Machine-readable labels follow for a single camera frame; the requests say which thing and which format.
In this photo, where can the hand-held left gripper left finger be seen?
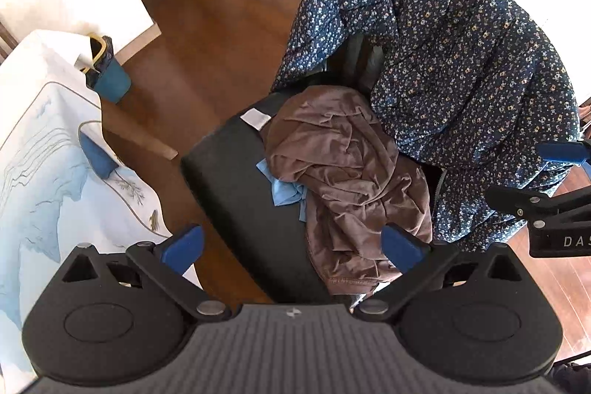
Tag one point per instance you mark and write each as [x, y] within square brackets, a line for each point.
[182, 248]

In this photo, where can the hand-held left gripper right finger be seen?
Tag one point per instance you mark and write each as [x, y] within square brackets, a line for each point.
[401, 248]

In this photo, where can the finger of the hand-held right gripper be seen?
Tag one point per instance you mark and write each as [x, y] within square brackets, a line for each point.
[561, 151]
[512, 196]

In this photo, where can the brown t-shirt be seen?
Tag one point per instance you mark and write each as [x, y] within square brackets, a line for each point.
[341, 172]

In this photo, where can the wooden chair with black seat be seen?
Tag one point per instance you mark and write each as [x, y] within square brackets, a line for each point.
[231, 172]

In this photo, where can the light blue cloth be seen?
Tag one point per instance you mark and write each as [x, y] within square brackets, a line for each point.
[284, 191]

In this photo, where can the printed tablecloth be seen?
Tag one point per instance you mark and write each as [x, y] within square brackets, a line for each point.
[46, 168]

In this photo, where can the navy floral jacket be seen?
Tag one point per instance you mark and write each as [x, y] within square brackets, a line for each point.
[438, 29]

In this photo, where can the yellow rimmed waste bin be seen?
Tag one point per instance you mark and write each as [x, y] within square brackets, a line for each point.
[111, 82]

